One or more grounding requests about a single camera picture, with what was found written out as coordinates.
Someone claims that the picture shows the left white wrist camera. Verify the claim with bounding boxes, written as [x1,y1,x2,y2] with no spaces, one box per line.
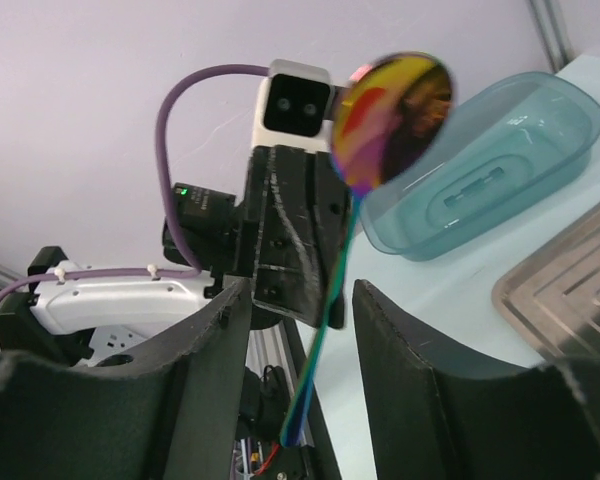
[251,59,335,153]

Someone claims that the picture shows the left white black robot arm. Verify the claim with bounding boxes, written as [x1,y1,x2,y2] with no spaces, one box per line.
[0,146,348,366]

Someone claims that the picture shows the teal plastic container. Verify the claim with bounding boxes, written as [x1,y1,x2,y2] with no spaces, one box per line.
[361,72,600,262]

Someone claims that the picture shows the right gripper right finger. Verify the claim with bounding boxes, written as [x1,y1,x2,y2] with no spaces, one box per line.
[352,280,600,479]

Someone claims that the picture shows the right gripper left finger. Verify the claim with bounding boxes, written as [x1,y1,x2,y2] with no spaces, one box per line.
[0,280,251,479]

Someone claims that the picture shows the steel tray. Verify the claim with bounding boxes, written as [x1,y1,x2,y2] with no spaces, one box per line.
[491,202,600,361]

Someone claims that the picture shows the right aluminium corner post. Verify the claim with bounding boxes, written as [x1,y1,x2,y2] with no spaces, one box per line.
[526,0,575,73]

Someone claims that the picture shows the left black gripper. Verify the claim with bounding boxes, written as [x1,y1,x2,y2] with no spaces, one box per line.
[232,145,349,330]

